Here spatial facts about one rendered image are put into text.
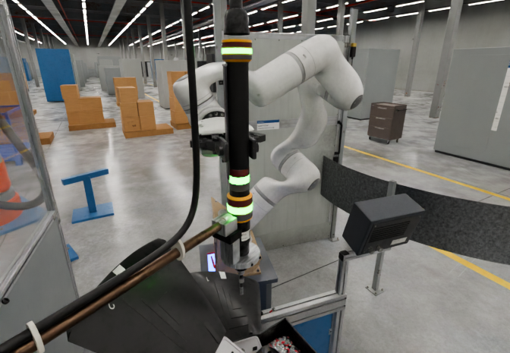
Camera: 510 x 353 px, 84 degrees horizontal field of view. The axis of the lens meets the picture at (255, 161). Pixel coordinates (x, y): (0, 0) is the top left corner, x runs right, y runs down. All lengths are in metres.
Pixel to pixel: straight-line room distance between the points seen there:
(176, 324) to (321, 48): 0.68
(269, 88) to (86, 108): 9.03
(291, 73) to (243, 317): 0.60
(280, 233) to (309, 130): 1.98
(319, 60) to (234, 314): 0.66
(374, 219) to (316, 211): 1.87
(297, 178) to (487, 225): 1.51
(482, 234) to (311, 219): 1.38
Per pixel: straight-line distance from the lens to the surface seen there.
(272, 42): 2.40
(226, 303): 0.80
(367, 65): 10.13
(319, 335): 1.47
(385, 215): 1.18
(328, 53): 0.81
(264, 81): 0.70
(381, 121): 7.36
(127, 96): 7.89
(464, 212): 2.30
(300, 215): 2.91
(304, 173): 1.12
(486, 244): 2.42
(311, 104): 1.00
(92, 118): 9.64
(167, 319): 0.57
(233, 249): 0.49
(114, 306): 0.55
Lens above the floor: 1.76
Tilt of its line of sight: 19 degrees down
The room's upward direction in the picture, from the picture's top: straight up
